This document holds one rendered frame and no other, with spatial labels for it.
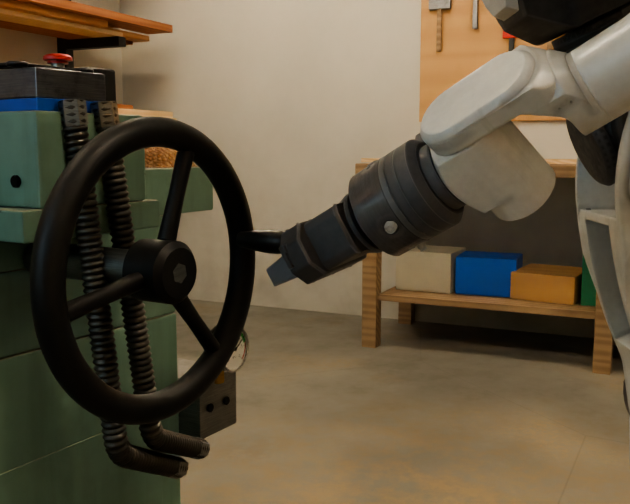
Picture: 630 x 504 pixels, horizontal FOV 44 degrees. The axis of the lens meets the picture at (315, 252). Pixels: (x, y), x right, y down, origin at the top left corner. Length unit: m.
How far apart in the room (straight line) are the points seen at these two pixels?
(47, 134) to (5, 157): 0.05
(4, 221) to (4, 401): 0.21
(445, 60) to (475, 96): 3.45
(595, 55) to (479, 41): 3.42
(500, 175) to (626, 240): 0.26
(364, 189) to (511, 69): 0.17
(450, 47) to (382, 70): 0.38
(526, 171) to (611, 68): 0.11
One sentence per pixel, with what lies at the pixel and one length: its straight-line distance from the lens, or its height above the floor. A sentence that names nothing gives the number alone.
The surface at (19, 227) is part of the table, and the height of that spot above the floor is 0.85.
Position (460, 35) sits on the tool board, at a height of 1.47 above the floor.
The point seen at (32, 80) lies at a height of 0.99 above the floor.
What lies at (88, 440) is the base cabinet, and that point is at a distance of 0.98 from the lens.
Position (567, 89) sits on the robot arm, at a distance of 0.65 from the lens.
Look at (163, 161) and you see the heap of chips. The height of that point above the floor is 0.91.
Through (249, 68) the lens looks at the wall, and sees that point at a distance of 4.56.
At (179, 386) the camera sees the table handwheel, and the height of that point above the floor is 0.69.
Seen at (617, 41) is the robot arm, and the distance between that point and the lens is 0.65.
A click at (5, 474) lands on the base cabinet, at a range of 0.91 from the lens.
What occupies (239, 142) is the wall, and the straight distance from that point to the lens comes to 4.57.
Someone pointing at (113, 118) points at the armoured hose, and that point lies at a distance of 0.80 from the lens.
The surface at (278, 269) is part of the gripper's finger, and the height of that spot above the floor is 0.80.
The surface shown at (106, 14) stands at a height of 1.57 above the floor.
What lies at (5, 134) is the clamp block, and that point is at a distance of 0.80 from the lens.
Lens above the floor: 0.93
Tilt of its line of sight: 8 degrees down
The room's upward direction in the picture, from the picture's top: straight up
